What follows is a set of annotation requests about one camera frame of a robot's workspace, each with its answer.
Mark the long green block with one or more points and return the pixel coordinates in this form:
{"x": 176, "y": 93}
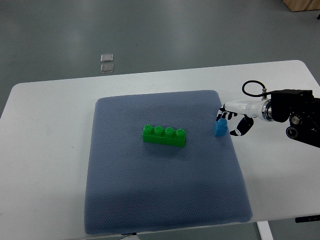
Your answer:
{"x": 164, "y": 136}

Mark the white table leg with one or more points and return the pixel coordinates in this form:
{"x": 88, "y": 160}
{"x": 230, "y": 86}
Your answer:
{"x": 264, "y": 230}

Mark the wooden box corner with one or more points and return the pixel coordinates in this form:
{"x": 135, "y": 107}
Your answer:
{"x": 302, "y": 5}

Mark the small blue block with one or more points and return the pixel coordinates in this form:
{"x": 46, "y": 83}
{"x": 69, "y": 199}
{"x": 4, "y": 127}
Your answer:
{"x": 220, "y": 127}

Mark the black table control panel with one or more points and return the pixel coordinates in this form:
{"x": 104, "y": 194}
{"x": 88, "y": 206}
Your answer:
{"x": 306, "y": 219}

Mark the blue-grey fabric mat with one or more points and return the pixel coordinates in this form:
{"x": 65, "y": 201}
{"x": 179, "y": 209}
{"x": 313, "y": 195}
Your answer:
{"x": 135, "y": 186}

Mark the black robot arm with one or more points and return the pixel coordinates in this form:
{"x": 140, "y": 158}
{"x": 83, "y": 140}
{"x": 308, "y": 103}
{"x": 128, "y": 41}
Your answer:
{"x": 302, "y": 110}

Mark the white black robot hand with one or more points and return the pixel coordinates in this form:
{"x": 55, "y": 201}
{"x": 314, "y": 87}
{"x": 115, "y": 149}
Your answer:
{"x": 249, "y": 110}

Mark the upper metal floor plate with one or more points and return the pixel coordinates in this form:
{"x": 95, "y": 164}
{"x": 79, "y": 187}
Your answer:
{"x": 107, "y": 57}

